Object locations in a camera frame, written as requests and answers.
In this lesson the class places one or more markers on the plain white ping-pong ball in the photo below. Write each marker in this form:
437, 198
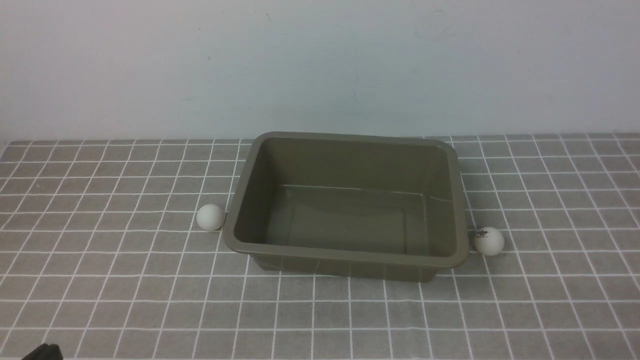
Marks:
210, 217

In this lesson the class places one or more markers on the grey checkered tablecloth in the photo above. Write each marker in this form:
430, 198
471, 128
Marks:
100, 253

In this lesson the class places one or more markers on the white ping-pong ball with logo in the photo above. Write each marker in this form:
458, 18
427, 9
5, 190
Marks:
489, 241

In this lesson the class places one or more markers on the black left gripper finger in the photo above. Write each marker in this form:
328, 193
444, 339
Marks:
46, 351

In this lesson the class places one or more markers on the olive green plastic bin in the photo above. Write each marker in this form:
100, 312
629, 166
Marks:
385, 208

